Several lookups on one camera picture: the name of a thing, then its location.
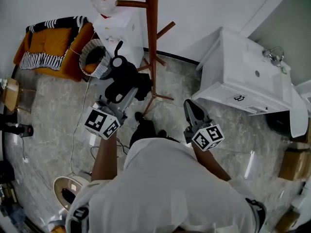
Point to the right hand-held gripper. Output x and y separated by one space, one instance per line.
209 137

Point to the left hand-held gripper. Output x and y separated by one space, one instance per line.
99 122

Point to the brown wooden coat rack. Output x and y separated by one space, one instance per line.
152 33

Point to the person's left forearm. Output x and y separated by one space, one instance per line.
104 161

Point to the person's right forearm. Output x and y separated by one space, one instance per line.
211 164

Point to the person's left black shoe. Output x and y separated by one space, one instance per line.
139 116

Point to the person's black shoe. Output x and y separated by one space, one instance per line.
162 133
139 116

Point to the orange round object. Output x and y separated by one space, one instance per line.
91 68

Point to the person's right black shoe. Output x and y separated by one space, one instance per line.
162 133

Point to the person's black trousers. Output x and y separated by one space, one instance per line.
145 130

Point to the woven striped basket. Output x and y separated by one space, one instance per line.
85 54

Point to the white water dispenser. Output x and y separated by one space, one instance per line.
121 33

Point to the white sink cabinet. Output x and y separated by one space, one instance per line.
243 74

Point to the person's white shirt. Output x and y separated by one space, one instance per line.
165 190

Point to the orange sofa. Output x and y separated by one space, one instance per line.
48 42

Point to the black white striped blanket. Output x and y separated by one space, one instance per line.
39 59

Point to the round black floor device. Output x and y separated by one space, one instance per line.
26 130

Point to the chrome faucet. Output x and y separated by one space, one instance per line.
275 54

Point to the round wooden side table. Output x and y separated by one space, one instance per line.
12 96

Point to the round beige bin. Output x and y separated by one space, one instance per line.
60 183

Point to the small cardboard box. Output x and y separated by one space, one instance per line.
305 137

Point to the large cardboard box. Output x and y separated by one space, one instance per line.
296 165

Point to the white plug adapter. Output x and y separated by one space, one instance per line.
25 158

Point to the white flowers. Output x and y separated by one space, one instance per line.
3 82

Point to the flat cardboard box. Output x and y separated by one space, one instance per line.
286 221

